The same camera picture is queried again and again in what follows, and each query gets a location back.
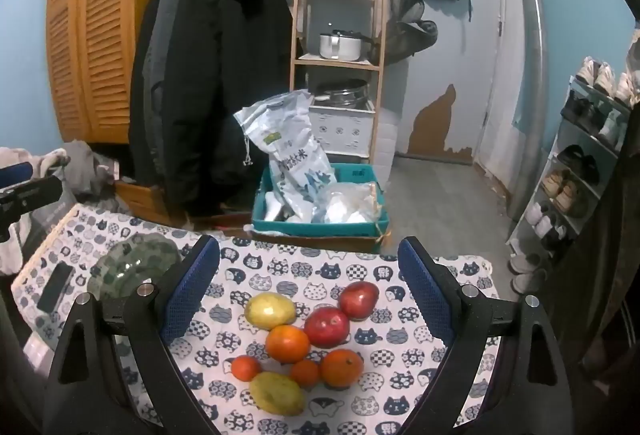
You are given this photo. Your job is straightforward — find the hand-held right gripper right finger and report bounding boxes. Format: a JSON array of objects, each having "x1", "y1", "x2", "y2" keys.
[{"x1": 396, "y1": 235, "x2": 576, "y2": 435}]

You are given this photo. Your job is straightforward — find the small tangerine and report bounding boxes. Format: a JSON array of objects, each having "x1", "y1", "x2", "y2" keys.
[
  {"x1": 230, "y1": 355, "x2": 262, "y2": 382},
  {"x1": 289, "y1": 359, "x2": 321, "y2": 388}
]

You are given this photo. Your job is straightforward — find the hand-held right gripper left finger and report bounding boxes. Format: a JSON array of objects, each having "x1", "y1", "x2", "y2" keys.
[{"x1": 42, "y1": 235, "x2": 221, "y2": 435}]

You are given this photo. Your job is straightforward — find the white plastic basket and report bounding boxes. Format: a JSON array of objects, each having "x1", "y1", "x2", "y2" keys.
[{"x1": 307, "y1": 102, "x2": 376, "y2": 160}]

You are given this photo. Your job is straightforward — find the red apple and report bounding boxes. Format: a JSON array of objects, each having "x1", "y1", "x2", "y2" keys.
[
  {"x1": 339, "y1": 281, "x2": 381, "y2": 321},
  {"x1": 304, "y1": 307, "x2": 351, "y2": 348}
]

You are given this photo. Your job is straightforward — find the white rice bag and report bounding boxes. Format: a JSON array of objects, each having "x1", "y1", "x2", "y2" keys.
[{"x1": 234, "y1": 90, "x2": 337, "y2": 221}]

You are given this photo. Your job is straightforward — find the wooden drawer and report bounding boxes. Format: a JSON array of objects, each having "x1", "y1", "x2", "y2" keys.
[{"x1": 115, "y1": 180, "x2": 186, "y2": 228}]

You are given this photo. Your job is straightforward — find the olive hanging bag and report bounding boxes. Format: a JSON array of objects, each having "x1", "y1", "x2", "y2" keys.
[{"x1": 385, "y1": 0, "x2": 440, "y2": 66}]

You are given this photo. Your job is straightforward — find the white cooking pot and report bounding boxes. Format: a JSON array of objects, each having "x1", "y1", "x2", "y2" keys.
[{"x1": 320, "y1": 30, "x2": 376, "y2": 62}]

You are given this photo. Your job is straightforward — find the yellow lemon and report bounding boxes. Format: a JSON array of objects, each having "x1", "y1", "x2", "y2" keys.
[
  {"x1": 248, "y1": 371, "x2": 306, "y2": 417},
  {"x1": 244, "y1": 292, "x2": 297, "y2": 330}
]

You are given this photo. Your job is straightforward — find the grey laundry bag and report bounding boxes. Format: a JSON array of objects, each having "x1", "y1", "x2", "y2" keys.
[{"x1": 30, "y1": 185, "x2": 77, "y2": 241}]

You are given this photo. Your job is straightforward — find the pale blue door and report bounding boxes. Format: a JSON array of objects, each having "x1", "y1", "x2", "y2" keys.
[{"x1": 400, "y1": 0, "x2": 506, "y2": 166}]

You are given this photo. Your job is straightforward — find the flat cardboard box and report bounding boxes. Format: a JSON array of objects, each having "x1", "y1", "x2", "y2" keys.
[{"x1": 250, "y1": 227, "x2": 388, "y2": 253}]

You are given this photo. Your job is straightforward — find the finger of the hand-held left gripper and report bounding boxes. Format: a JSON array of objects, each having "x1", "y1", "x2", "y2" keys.
[
  {"x1": 0, "y1": 176, "x2": 64, "y2": 241},
  {"x1": 0, "y1": 162, "x2": 32, "y2": 190}
]

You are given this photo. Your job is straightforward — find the wooden shelf rack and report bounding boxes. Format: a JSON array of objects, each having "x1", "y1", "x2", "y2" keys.
[{"x1": 290, "y1": 0, "x2": 388, "y2": 163}]

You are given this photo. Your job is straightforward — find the shoe rack with shoes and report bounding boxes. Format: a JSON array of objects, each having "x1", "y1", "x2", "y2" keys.
[{"x1": 510, "y1": 57, "x2": 640, "y2": 293}]

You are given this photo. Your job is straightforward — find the grey duct pipe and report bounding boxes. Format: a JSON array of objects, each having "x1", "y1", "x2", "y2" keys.
[{"x1": 505, "y1": 0, "x2": 548, "y2": 221}]

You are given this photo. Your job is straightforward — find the dark grey jacket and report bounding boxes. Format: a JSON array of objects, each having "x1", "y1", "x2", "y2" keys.
[{"x1": 129, "y1": 0, "x2": 186, "y2": 186}]

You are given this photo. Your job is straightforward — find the teal plastic crate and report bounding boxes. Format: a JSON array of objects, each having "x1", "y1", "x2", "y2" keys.
[{"x1": 251, "y1": 163, "x2": 390, "y2": 238}]

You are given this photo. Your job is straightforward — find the wooden louvered wardrobe doors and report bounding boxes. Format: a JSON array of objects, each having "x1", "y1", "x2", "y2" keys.
[{"x1": 45, "y1": 0, "x2": 176, "y2": 146}]

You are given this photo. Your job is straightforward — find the steel pot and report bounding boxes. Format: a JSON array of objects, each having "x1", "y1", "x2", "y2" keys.
[{"x1": 312, "y1": 80, "x2": 370, "y2": 108}]

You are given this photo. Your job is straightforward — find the grey clothes pile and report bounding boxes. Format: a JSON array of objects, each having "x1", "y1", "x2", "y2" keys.
[{"x1": 50, "y1": 140, "x2": 123, "y2": 210}]

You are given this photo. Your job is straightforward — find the black smartphone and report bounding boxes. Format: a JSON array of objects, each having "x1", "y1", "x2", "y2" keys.
[{"x1": 37, "y1": 262, "x2": 75, "y2": 313}]

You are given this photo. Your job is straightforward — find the green glass bowl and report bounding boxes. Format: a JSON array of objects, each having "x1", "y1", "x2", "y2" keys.
[{"x1": 87, "y1": 235, "x2": 183, "y2": 301}]

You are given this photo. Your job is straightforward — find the black hooded jacket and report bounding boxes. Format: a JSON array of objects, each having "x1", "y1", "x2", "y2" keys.
[{"x1": 127, "y1": 0, "x2": 293, "y2": 218}]

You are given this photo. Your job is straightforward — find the cat print tablecloth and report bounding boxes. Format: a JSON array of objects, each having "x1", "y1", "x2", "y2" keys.
[{"x1": 10, "y1": 205, "x2": 496, "y2": 435}]

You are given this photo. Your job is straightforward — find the clear plastic bag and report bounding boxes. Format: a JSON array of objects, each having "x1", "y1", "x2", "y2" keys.
[{"x1": 315, "y1": 182, "x2": 381, "y2": 226}]

